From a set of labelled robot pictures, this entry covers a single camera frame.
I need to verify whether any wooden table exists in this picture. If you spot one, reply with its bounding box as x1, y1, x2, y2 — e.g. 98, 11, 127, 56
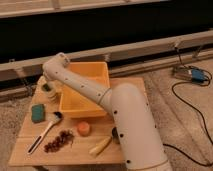
8, 76, 149, 171

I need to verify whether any bunch of red grapes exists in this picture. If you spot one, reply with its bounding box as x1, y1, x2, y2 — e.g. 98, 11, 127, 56
44, 130, 74, 153

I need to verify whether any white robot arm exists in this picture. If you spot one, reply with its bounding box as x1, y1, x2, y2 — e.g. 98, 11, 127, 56
42, 53, 173, 171

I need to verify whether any white-handled brush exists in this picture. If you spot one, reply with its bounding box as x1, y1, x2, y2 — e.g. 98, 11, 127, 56
27, 112, 63, 154

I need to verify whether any blue electronic box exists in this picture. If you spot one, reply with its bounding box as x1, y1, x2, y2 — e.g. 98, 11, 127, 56
172, 66, 206, 83

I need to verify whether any black cable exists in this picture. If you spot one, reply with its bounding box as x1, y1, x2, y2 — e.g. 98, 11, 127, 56
162, 80, 213, 167

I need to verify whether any green sponge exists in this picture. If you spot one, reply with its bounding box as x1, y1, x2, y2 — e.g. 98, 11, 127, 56
31, 104, 45, 123

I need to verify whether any green pepper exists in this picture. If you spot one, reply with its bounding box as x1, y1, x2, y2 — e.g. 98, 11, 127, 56
42, 83, 52, 92

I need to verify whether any yellow plastic bin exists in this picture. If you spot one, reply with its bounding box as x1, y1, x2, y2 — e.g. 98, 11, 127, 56
59, 62, 110, 118

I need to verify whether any orange round fruit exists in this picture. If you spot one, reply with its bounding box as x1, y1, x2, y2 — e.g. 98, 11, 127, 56
77, 121, 91, 136

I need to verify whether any dark metal can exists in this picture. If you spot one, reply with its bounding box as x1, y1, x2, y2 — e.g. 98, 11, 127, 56
112, 127, 120, 144

